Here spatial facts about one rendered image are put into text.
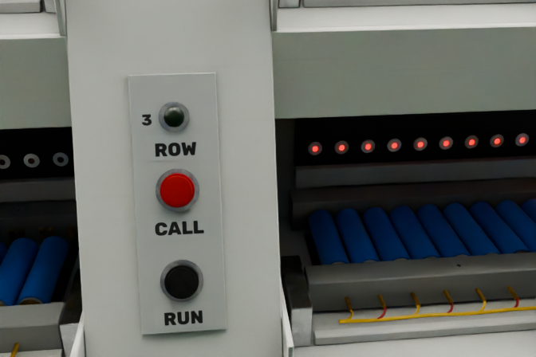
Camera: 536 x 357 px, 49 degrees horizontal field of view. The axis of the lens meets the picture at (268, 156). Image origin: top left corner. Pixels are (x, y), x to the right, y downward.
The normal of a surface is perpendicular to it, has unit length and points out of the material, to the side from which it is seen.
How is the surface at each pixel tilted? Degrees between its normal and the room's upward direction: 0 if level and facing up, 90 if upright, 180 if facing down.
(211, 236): 90
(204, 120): 90
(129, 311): 90
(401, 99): 113
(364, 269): 22
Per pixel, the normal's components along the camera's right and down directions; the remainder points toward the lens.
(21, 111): 0.10, 0.44
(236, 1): 0.09, 0.06
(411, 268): 0.00, -0.90
